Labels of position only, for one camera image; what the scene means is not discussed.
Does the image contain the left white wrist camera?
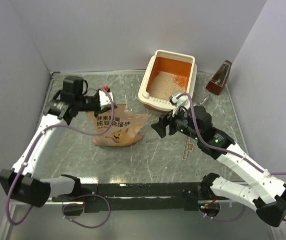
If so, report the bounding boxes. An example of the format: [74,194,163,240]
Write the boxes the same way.
[98,85,114,109]

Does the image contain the white orange litter box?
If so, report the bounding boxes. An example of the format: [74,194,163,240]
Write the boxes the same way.
[138,49,197,112]

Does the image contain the metal litter scoop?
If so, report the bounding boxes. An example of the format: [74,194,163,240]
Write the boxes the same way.
[198,94,211,106]

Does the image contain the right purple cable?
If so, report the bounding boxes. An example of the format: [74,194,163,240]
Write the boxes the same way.
[172,92,286,224]

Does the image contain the peach cat litter bag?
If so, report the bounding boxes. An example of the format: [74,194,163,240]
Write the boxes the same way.
[86,104,148,147]

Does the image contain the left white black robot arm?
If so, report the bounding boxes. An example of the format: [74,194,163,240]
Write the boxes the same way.
[0,76,110,208]

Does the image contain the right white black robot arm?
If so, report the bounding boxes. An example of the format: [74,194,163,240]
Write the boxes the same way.
[151,106,286,227]

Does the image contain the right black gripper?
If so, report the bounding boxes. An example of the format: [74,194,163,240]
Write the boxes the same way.
[151,103,201,141]

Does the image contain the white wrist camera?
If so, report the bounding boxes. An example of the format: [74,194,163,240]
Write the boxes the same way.
[169,91,189,108]
[98,85,114,109]

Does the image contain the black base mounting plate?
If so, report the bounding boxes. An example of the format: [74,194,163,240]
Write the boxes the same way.
[52,182,215,213]

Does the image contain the aluminium rail frame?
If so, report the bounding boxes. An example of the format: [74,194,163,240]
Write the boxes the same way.
[6,194,238,208]

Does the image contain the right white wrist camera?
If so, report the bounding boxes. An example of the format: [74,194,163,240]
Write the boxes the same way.
[169,91,189,108]

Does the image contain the brown wooden metronome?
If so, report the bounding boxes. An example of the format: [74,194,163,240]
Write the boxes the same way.
[206,60,232,95]

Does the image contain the beige litter granules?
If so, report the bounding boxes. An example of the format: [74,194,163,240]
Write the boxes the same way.
[148,71,189,100]

